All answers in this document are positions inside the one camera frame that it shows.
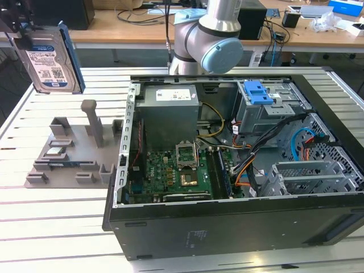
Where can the green motherboard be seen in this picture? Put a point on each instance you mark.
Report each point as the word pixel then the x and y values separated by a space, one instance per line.
pixel 159 173

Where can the grey parts rack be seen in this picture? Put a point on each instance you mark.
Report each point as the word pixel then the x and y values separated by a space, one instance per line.
pixel 82 145

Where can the silver CPU chip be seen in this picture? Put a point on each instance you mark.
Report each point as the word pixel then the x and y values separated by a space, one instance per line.
pixel 55 151

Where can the grey optical drive cage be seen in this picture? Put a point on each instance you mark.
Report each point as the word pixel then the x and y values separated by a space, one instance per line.
pixel 261 116

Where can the black upright desktop box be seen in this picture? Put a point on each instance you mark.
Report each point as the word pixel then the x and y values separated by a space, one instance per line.
pixel 254 20

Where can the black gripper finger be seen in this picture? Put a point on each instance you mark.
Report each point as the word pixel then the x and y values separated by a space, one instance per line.
pixel 24 41

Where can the white power strip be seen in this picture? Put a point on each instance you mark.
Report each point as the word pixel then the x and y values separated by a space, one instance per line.
pixel 256 59

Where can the hard disk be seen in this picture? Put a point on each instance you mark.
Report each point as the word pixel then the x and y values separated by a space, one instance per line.
pixel 48 65

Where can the installed RAM stick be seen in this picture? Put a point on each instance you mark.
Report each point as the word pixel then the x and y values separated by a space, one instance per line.
pixel 226 176

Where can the black graphics card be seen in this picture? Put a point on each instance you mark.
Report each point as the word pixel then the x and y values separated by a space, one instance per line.
pixel 187 197

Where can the silver disk bay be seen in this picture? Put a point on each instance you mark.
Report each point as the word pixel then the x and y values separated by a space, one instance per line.
pixel 307 179

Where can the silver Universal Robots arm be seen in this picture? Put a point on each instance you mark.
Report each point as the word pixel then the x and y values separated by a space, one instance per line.
pixel 204 37

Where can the blue cardboard box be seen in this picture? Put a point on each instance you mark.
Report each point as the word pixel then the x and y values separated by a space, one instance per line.
pixel 345 7

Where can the grey flat tray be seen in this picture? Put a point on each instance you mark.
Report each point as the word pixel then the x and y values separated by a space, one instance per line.
pixel 312 10

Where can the grey power supply unit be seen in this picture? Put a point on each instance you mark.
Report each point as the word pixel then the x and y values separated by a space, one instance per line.
pixel 170 113

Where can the black open PC case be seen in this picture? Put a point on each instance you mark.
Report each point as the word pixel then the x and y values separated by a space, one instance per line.
pixel 227 227

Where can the crumpled clear plastic wrap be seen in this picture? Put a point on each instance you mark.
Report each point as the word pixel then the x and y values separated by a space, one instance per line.
pixel 324 21

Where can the blue RAM stick on rack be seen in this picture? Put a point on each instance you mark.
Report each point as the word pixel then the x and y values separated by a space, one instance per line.
pixel 71 164

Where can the large black computer tower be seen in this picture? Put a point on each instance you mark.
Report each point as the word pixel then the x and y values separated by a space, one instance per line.
pixel 71 14

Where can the gold CPU socket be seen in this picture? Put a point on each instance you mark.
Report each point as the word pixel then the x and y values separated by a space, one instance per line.
pixel 189 179

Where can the black power adapter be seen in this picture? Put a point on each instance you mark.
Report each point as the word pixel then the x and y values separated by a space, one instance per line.
pixel 280 36

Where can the blue plastic drive latch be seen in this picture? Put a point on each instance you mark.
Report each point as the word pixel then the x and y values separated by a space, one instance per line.
pixel 257 94

